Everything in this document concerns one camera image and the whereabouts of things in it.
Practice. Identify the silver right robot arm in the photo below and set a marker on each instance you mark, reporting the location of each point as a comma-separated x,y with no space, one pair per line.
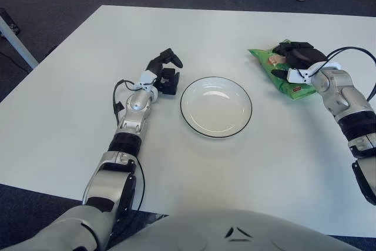
337,92

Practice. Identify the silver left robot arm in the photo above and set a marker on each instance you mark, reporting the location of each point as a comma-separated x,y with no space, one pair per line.
138,107

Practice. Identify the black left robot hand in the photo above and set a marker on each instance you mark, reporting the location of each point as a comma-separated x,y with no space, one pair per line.
169,83

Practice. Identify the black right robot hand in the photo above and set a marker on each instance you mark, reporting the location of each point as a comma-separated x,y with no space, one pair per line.
302,55

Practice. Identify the white desk leg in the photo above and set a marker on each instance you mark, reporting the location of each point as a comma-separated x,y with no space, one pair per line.
17,45

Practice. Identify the grey robot torso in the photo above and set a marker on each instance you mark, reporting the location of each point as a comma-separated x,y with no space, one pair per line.
205,230

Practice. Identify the black wheeled base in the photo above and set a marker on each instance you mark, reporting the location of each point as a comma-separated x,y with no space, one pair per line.
10,23

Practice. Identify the white plate with black rim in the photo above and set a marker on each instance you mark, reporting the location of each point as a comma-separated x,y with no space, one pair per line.
216,107

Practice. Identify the green potato chips bag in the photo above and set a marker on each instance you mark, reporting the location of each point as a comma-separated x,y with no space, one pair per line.
264,57

